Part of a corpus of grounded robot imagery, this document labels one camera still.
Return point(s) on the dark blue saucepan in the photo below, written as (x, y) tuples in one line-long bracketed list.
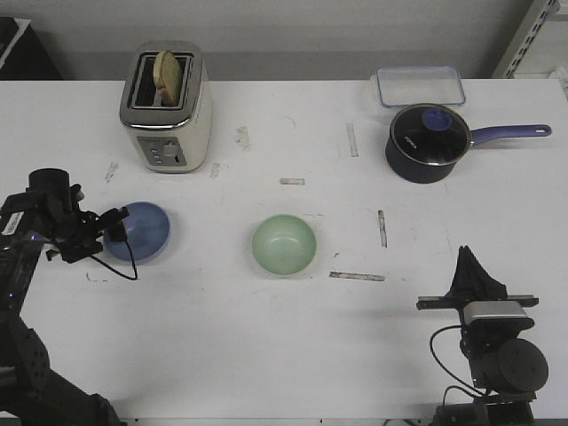
[(425, 174)]

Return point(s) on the cream two-slot toaster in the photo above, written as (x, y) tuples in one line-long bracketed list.
[(168, 139)]

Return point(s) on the clear plastic food container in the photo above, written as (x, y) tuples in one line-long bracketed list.
[(404, 86)]

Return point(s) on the glass lid with blue knob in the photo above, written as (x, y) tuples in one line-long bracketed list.
[(430, 134)]

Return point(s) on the green bowl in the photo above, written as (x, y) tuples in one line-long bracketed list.
[(284, 245)]

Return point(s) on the grey perforated metal rack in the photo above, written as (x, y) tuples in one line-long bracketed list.
[(539, 12)]

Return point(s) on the blue bowl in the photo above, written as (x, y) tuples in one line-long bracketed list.
[(147, 230)]

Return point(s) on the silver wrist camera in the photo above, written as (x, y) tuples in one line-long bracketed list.
[(500, 313)]

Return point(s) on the slice of toast bread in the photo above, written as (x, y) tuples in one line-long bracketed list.
[(167, 76)]

